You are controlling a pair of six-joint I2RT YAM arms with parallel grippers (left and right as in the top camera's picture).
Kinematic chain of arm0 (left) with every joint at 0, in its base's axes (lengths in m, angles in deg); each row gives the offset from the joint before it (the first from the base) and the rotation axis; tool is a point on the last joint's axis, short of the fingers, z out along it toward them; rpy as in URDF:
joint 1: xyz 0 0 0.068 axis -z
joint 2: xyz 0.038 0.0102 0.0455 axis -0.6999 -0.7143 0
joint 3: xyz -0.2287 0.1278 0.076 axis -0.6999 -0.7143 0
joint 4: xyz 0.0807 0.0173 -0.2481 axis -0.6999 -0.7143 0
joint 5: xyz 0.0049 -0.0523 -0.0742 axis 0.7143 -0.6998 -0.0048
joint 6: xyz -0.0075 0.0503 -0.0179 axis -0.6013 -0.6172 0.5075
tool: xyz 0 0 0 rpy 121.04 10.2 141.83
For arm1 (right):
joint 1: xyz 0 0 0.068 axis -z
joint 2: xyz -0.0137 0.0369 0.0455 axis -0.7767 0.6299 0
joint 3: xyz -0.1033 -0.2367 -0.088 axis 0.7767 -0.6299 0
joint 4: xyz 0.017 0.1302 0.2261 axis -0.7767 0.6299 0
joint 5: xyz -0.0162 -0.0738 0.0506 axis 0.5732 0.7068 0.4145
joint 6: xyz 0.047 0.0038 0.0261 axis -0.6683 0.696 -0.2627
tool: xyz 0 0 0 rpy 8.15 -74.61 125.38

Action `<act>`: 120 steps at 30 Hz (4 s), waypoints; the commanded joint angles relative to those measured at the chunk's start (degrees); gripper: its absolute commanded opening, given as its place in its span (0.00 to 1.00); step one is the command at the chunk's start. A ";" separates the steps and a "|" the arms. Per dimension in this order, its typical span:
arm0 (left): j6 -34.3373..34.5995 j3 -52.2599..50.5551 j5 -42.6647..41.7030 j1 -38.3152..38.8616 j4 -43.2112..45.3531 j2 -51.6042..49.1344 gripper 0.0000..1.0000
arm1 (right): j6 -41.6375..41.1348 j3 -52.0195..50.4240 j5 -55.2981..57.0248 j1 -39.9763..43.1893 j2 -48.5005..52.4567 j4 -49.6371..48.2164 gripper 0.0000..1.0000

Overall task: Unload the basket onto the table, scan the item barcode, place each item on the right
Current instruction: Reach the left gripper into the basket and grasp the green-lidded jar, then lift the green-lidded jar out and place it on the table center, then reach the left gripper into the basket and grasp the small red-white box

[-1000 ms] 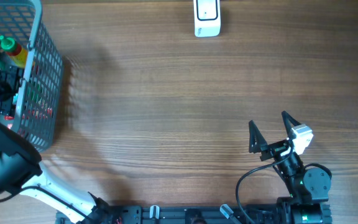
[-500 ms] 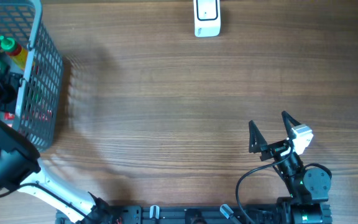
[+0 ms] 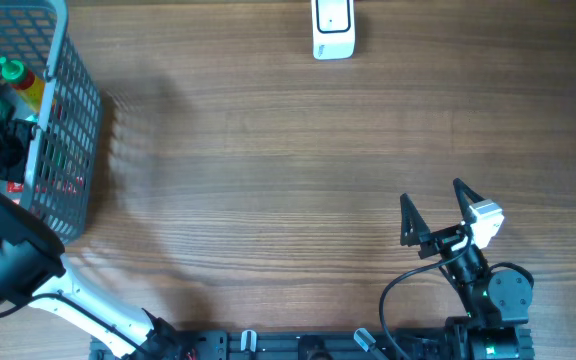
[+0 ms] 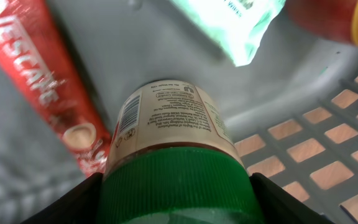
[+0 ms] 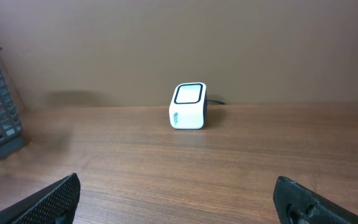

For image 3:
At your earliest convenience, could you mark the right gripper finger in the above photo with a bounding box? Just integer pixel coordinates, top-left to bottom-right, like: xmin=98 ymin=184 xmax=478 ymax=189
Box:
xmin=453 ymin=178 xmax=483 ymax=220
xmin=400 ymin=193 xmax=431 ymax=246

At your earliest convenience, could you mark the sauce bottle green cap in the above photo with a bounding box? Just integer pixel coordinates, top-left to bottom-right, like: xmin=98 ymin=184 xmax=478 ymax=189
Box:
xmin=0 ymin=56 xmax=48 ymax=114

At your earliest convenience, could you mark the red coffee stick sachet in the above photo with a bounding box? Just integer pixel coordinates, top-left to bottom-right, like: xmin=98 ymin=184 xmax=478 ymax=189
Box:
xmin=5 ymin=177 xmax=86 ymax=194

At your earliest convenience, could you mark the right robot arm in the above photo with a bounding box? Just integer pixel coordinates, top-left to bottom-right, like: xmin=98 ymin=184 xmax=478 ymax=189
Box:
xmin=393 ymin=179 xmax=534 ymax=359

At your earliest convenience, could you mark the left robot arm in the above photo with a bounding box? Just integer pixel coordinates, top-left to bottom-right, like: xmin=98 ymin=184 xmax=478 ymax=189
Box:
xmin=0 ymin=193 xmax=181 ymax=359

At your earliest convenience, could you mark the white barcode scanner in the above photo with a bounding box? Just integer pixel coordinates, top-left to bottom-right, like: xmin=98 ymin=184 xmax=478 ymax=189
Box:
xmin=311 ymin=0 xmax=356 ymax=61

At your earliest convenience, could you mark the grey plastic mesh basket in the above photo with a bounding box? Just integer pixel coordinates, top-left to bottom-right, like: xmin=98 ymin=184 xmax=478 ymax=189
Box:
xmin=0 ymin=1 xmax=103 ymax=244

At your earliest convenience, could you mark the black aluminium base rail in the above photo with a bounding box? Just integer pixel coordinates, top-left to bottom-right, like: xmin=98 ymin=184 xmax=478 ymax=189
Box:
xmin=89 ymin=327 xmax=535 ymax=360

